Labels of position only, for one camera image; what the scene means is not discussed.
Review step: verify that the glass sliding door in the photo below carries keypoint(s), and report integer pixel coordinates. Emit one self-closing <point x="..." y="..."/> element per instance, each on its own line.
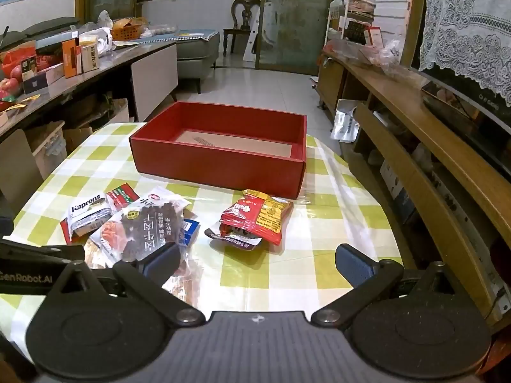
<point x="299" y="20"/>

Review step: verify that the white wafer packet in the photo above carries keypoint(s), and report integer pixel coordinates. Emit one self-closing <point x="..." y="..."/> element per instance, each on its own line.
<point x="86" y="211"/>

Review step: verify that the dark purple snack packet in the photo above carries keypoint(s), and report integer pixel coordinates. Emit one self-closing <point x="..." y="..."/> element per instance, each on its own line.
<point x="235" y="243"/>

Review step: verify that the red apple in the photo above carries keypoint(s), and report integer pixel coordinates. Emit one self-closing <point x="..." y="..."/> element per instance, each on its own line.
<point x="8" y="85"/>

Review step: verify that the green checked tablecloth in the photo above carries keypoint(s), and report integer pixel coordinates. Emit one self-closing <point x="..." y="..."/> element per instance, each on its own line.
<point x="279" y="271"/>

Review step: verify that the beige storage box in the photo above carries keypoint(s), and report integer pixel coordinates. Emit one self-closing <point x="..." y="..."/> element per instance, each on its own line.
<point x="48" y="147"/>

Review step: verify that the black television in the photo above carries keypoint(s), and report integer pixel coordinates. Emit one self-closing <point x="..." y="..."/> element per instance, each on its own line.
<point x="479" y="119"/>

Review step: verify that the yellow sachet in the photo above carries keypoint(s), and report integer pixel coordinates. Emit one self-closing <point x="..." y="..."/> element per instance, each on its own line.
<point x="24" y="101"/>

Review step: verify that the red yellow snack packet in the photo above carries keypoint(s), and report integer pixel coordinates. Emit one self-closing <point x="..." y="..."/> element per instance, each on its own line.
<point x="259" y="211"/>

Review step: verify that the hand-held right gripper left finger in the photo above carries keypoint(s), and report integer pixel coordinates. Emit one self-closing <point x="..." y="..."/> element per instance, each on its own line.
<point x="161" y="261"/>

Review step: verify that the orange basket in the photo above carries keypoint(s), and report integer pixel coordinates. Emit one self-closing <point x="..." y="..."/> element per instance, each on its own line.
<point x="127" y="30"/>

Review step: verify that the white lace cloth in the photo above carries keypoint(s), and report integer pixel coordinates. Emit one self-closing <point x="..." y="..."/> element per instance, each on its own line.
<point x="467" y="20"/>

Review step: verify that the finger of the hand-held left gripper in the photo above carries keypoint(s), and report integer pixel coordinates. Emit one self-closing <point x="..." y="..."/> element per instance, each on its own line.
<point x="44" y="252"/>

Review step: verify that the brown cardboard box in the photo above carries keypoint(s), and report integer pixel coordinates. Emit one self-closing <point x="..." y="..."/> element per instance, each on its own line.
<point x="78" y="137"/>

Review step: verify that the blue patterned sofa mat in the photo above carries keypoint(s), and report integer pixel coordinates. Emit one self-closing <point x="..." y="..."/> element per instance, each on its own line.
<point x="179" y="36"/>

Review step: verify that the red plastic bag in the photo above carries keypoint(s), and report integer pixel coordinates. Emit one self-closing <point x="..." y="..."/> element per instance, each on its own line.
<point x="18" y="58"/>

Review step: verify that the red cardboard box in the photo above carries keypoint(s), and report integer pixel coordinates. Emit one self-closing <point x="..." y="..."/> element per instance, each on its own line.
<point x="215" y="167"/>

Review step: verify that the grey sofa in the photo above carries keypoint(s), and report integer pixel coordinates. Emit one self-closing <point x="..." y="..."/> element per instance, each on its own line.
<point x="195" y="56"/>

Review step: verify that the white foam board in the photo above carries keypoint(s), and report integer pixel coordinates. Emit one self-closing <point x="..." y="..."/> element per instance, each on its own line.
<point x="259" y="36"/>

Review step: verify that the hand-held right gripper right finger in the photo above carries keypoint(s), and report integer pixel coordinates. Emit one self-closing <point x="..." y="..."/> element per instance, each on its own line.
<point x="355" y="265"/>

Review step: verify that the clear plastic bag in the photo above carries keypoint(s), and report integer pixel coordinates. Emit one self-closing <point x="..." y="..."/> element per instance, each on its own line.
<point x="383" y="56"/>

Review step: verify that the white plastic bag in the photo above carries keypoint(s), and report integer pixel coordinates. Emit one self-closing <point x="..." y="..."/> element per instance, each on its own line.
<point x="104" y="40"/>

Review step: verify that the orange carton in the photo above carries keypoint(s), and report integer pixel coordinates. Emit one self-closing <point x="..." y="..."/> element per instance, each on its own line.
<point x="71" y="58"/>

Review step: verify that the silver foil bag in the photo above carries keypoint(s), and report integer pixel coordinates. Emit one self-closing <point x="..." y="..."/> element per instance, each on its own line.
<point x="344" y="123"/>

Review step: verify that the black white flat box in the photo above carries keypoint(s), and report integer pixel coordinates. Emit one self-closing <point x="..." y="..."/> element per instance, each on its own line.
<point x="42" y="78"/>

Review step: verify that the white printed carton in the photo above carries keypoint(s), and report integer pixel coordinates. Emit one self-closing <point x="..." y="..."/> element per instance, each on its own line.
<point x="91" y="59"/>

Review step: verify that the dark wooden chair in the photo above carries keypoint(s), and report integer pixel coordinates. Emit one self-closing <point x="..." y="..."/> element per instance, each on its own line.
<point x="244" y="10"/>

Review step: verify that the blue snack packet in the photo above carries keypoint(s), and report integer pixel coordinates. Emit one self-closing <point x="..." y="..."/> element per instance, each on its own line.
<point x="189" y="229"/>

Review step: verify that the black white snack packet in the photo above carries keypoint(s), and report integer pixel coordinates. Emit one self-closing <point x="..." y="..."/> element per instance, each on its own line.
<point x="147" y="227"/>

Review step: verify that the red green-edged snack packet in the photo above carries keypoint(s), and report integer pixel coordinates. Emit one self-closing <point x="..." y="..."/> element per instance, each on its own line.
<point x="121" y="195"/>

